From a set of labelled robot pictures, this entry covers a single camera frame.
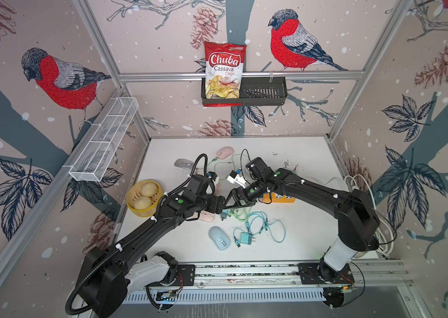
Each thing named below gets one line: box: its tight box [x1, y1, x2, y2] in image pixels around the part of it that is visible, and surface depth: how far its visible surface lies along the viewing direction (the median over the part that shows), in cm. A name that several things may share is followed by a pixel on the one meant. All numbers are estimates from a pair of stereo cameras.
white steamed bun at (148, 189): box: [140, 182, 158, 197], surface depth 94 cm
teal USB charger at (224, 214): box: [220, 208, 229, 221], surface depth 90 cm
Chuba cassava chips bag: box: [203, 41, 247, 108], surface depth 86 cm
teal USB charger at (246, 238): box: [239, 231, 256, 246], surface depth 83 cm
